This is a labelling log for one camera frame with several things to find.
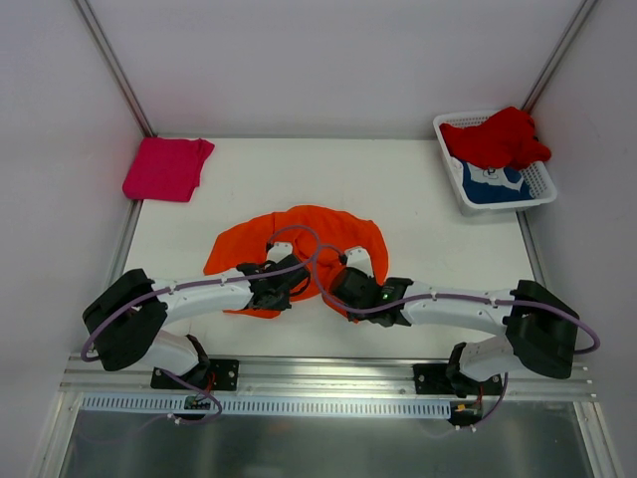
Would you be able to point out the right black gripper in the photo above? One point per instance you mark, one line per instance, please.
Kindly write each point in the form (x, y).
(345, 284)

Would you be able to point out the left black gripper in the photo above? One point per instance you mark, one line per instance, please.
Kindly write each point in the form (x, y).
(292, 269)

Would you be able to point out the orange t shirt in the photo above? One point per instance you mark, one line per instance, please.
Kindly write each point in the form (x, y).
(302, 226)

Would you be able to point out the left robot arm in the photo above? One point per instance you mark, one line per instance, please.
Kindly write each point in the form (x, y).
(126, 323)

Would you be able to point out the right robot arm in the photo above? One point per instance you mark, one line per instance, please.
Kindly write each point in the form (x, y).
(527, 326)

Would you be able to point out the blue white t shirt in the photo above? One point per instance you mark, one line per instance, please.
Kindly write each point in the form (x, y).
(491, 185)

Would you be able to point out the folded pink t shirt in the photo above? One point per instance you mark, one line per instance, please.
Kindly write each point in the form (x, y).
(166, 169)

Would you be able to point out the white plastic basket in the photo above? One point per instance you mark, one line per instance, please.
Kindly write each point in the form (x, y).
(535, 177)

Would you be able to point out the red t shirt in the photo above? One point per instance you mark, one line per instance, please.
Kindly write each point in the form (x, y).
(506, 139)

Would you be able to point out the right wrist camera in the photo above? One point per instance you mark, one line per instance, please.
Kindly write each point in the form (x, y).
(359, 259)

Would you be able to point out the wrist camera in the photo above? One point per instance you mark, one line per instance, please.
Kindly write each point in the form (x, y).
(359, 259)
(279, 251)

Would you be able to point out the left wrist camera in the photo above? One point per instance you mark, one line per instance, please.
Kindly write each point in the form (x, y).
(279, 251)

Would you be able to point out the aluminium mounting rail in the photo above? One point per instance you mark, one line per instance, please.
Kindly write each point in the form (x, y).
(329, 377)

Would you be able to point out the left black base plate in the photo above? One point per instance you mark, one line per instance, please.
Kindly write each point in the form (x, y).
(211, 374)

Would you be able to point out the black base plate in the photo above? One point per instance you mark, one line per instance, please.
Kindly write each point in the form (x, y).
(438, 378)
(211, 374)

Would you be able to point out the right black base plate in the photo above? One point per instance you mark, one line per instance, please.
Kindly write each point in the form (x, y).
(438, 378)

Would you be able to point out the white slotted cable duct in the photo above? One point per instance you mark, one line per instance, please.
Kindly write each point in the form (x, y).
(271, 406)

